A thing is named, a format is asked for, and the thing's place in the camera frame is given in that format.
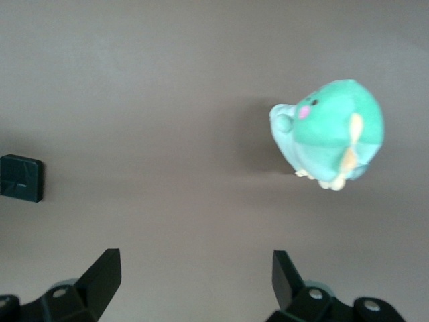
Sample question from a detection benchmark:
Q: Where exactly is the green plush toy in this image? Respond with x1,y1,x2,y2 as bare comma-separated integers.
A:
269,78,385,191

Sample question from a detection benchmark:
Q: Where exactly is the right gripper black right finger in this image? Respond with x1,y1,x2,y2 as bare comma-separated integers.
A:
266,250,355,322

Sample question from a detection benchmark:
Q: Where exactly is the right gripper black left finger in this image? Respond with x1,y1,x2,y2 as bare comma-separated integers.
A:
19,248,121,322

